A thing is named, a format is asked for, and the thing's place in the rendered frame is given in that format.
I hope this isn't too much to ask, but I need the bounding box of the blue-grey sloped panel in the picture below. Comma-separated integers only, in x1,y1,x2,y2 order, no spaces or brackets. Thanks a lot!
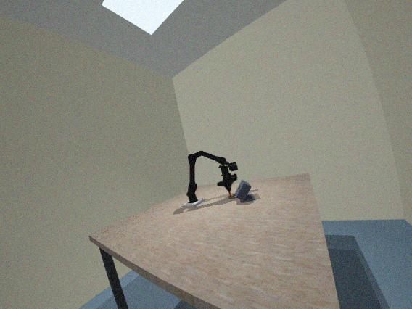
235,180,255,203

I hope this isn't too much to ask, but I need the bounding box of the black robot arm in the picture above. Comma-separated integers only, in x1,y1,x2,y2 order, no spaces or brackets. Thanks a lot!
186,151,238,203

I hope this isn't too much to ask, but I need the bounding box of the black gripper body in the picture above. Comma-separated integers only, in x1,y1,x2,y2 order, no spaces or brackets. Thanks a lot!
217,172,232,186

